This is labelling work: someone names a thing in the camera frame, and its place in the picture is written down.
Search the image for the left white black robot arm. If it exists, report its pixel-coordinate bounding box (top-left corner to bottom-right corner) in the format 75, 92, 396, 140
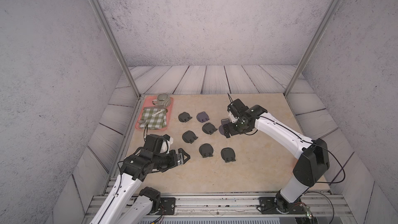
91, 134, 190, 224

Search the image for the aluminium rail frame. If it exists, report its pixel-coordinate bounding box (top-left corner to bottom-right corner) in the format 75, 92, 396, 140
81, 192, 358, 224

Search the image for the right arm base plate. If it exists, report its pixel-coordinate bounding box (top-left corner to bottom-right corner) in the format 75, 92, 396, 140
257, 197, 306, 215

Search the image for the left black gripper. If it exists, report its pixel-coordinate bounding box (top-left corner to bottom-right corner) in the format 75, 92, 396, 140
152, 147, 191, 172

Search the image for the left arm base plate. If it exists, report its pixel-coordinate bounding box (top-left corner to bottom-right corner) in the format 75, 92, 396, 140
149, 197, 176, 215

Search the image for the left metal corner post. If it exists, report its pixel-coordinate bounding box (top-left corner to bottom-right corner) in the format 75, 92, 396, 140
89, 0, 141, 98

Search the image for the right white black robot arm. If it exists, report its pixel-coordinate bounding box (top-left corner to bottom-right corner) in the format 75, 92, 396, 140
223, 99, 330, 214

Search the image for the pink plastic tray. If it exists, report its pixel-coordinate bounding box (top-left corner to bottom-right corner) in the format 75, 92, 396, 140
135, 95, 174, 131

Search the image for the green checkered cloth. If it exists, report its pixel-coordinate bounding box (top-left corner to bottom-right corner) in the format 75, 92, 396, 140
138, 107, 168, 130

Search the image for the right metal corner post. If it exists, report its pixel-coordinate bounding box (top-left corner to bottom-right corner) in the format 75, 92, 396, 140
284, 0, 342, 98

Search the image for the striped ceramic cup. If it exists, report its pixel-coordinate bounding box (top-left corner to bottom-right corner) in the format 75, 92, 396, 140
152, 93, 172, 108

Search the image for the metal corner post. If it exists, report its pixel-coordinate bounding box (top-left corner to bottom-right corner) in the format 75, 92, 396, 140
284, 0, 342, 98
89, 0, 141, 98

